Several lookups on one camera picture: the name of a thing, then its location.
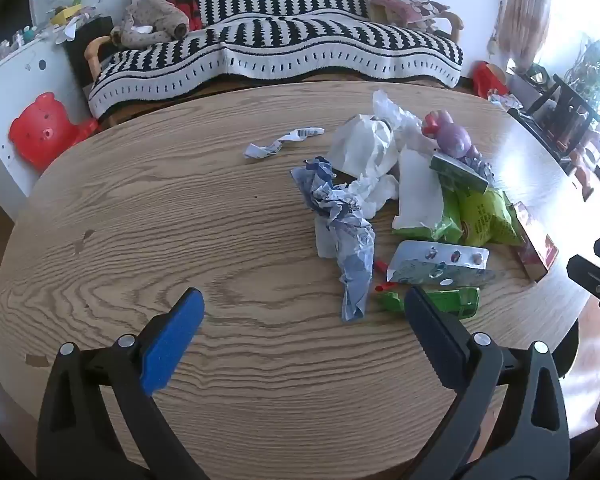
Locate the green potted plant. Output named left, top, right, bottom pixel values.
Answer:
left=562, top=37, right=600, bottom=121

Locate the silver pill blister pack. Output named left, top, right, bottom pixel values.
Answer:
left=386, top=240, right=491, bottom=285

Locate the red black cloth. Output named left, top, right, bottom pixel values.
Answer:
left=167, top=0, right=203, bottom=32

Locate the wooden frame sofa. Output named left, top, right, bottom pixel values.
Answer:
left=84, top=0, right=466, bottom=128

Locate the brown plush toy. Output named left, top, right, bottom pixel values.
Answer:
left=111, top=0, right=190, bottom=51

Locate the white plastic bag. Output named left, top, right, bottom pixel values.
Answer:
left=326, top=114, right=400, bottom=178

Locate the white crumpled tissue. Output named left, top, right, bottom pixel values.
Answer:
left=347, top=174, right=400, bottom=218

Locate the oval wooden table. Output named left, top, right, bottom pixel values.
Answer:
left=0, top=81, right=593, bottom=476

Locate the beige curtain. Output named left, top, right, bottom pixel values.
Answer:
left=495, top=0, right=553, bottom=68

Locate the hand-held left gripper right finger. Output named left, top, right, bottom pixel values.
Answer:
left=404, top=285, right=571, bottom=480

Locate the crumpled silver foil wrapper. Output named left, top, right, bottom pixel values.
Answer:
left=462, top=155, right=496, bottom=183

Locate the printed paper strip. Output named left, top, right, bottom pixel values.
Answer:
left=244, top=127, right=326, bottom=160

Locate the red plastic container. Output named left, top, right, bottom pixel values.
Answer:
left=472, top=60, right=510, bottom=98

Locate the purple toy figure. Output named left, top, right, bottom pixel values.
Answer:
left=421, top=110, right=481, bottom=161

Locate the pink toy tricycle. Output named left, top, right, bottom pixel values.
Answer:
left=567, top=125, right=600, bottom=202

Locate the red bear-shaped stool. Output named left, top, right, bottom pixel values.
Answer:
left=8, top=92, right=100, bottom=172

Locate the white paper sheet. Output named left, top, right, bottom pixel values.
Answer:
left=392, top=146, right=448, bottom=228

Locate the dark green box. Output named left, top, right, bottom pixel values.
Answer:
left=429, top=154, right=490, bottom=195

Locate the clear plastic wrap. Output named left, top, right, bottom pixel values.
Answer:
left=372, top=90, right=433, bottom=151

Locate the green plastic package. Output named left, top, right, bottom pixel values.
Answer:
left=377, top=286, right=481, bottom=321

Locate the green snack bag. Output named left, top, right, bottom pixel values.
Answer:
left=457, top=187, right=523, bottom=247
left=392, top=187, right=463, bottom=243

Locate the blue white crumpled wrapper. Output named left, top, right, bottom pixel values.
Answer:
left=290, top=156, right=376, bottom=323

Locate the red carton box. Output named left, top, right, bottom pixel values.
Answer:
left=510, top=201, right=560, bottom=282

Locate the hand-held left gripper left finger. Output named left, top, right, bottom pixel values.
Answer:
left=36, top=287, right=211, bottom=480

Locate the black white striped blanket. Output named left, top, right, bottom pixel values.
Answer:
left=87, top=0, right=465, bottom=118

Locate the black wooden chair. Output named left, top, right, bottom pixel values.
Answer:
left=510, top=74, right=600, bottom=161

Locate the white cabinet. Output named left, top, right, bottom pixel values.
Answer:
left=0, top=35, right=101, bottom=221

